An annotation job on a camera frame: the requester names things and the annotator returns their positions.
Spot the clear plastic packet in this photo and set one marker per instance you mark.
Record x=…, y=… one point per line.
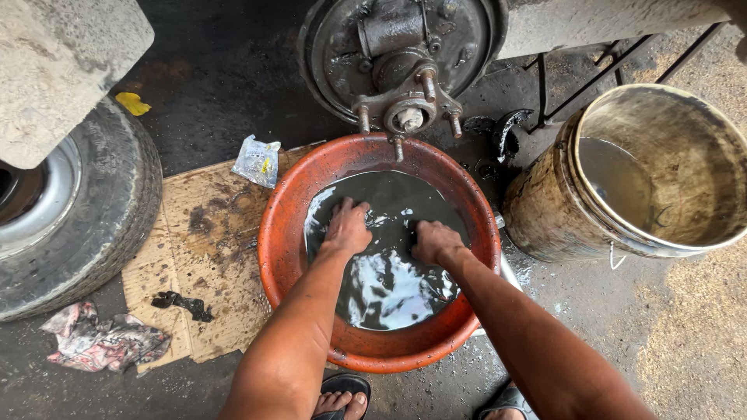
x=257, y=161

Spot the black brake shoe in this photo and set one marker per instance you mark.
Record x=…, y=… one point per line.
x=509, y=131

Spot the dirty patterned rag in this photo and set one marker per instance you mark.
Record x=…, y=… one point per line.
x=99, y=341

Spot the black metal stand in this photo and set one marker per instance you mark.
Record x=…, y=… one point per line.
x=607, y=76

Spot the grey vehicle body panel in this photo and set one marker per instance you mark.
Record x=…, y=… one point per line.
x=58, y=64

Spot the greasy wheel hub assembly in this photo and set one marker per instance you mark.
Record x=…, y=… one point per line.
x=397, y=64

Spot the person's left hand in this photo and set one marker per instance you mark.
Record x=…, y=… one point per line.
x=348, y=229

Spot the orange plastic basin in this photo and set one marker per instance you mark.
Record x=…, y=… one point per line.
x=292, y=245

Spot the black greasy scrap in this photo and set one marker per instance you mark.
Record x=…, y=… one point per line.
x=184, y=304

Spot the black left sandal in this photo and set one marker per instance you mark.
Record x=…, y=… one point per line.
x=344, y=386

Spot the black right sandal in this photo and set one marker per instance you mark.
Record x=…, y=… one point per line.
x=506, y=401

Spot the person's right foot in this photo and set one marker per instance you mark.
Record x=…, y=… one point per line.
x=505, y=413

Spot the stained cardboard sheet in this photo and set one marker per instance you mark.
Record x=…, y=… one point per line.
x=204, y=251

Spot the person's foot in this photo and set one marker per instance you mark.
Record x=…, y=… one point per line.
x=341, y=405
x=505, y=413

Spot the vehicle tyre with rim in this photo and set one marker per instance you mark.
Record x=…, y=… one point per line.
x=81, y=221

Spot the person's left foot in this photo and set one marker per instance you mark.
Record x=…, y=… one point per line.
x=341, y=405

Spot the black sandal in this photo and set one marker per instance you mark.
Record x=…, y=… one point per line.
x=344, y=386
x=506, y=401

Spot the dirty plastic bucket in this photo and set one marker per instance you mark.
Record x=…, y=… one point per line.
x=671, y=175

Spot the grey axle beam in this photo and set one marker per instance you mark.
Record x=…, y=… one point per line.
x=607, y=20

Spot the person's right fingers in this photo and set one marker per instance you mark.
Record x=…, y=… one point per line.
x=421, y=232

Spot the person's right hand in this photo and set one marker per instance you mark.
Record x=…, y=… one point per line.
x=435, y=240

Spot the person's left fingers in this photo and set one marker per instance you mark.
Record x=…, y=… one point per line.
x=353, y=207

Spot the yellow scrap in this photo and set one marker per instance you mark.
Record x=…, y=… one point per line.
x=133, y=103

